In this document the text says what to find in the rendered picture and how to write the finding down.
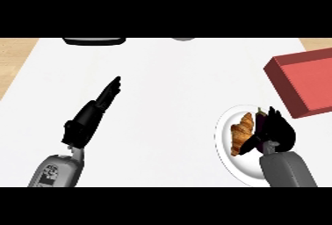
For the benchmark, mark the small grey object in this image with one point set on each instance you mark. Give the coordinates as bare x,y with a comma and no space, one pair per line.
183,39

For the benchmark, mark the red open box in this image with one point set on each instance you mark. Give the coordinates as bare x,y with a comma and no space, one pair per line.
307,82

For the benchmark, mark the black rounded appliance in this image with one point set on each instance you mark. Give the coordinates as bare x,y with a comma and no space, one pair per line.
93,41

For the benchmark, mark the white round plate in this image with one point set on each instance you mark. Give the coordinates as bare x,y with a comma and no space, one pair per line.
224,146

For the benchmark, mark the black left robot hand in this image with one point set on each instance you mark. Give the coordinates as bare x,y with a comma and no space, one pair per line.
86,120

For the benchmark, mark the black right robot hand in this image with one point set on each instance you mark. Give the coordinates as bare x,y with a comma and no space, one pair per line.
276,132

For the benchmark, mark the golden brown croissant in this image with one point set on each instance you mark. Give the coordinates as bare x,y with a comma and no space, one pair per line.
242,133

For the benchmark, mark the dark purple eggplant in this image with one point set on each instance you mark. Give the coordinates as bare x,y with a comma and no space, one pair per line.
260,123

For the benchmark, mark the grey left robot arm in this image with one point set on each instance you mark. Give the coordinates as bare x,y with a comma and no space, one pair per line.
58,171

